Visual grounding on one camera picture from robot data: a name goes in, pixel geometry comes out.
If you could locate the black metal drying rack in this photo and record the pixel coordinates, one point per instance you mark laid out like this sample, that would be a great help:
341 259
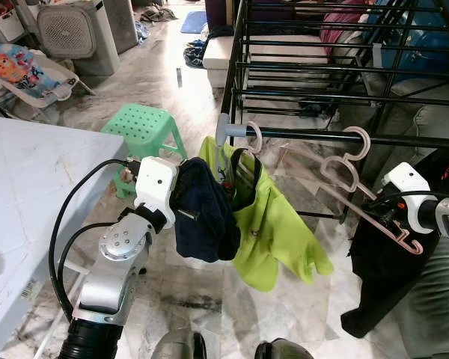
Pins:
307 134

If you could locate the navy blue garment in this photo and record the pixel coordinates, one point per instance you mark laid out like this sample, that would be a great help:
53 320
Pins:
206 217

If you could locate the blue floor mat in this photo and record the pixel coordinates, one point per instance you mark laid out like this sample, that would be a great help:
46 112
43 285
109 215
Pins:
194 22

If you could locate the colourful baby bouncer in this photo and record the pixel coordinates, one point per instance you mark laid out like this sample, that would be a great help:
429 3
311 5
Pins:
19 71

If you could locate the blue cloth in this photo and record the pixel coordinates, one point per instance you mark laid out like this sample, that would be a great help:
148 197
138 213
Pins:
419 45

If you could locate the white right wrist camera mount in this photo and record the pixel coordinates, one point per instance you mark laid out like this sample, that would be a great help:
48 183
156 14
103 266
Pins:
408 187

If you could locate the clear pink plastic hanger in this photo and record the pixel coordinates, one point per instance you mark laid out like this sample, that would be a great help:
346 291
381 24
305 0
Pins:
359 203
260 137
367 142

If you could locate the grey robot left leg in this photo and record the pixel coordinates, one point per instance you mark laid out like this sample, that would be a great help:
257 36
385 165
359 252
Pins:
176 348

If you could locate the white air purifier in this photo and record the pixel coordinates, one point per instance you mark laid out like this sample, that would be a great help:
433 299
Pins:
66 31

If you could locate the lime green shirt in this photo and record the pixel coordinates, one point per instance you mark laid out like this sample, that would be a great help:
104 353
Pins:
273 224

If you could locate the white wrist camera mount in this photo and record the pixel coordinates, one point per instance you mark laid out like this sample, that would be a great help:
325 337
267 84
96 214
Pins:
408 187
156 187

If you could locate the green plastic stool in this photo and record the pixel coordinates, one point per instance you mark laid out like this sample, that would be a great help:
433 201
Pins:
146 123

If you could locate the magenta cloth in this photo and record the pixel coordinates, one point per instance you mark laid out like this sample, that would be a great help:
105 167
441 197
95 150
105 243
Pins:
343 26

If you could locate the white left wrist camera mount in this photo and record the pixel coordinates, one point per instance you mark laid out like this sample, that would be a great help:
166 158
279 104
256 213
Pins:
156 187

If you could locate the grey green leather sofa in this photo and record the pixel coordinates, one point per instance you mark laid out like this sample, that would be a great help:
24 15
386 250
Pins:
434 314

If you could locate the white storage box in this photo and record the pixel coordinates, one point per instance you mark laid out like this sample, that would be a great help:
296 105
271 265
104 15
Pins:
221 56

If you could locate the long black garment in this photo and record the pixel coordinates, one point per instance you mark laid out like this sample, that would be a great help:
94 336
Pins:
382 277

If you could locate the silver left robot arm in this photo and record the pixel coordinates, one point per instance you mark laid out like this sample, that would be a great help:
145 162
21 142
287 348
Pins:
123 243

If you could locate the grey tower appliance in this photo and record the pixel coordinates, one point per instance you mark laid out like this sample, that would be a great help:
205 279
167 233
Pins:
126 22

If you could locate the light blue folding table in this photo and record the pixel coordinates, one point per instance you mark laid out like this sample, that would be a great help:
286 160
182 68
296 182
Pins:
30 179

